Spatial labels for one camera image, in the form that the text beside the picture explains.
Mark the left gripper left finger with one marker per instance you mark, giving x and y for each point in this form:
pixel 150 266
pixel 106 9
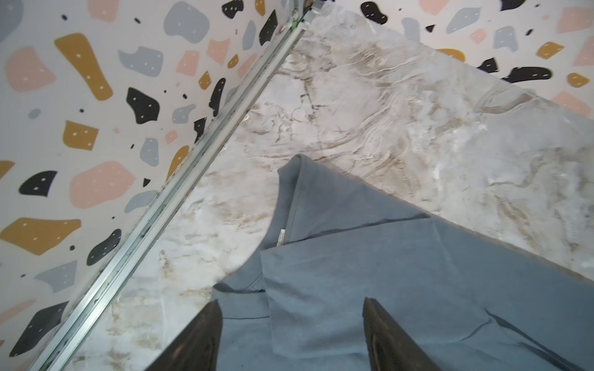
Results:
pixel 197 346

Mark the left corner aluminium post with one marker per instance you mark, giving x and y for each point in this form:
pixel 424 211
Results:
pixel 82 319

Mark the grey t-shirt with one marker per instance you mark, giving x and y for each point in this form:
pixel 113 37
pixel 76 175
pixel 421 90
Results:
pixel 297 303

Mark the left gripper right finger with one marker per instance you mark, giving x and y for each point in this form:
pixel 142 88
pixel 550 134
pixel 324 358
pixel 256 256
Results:
pixel 390 348

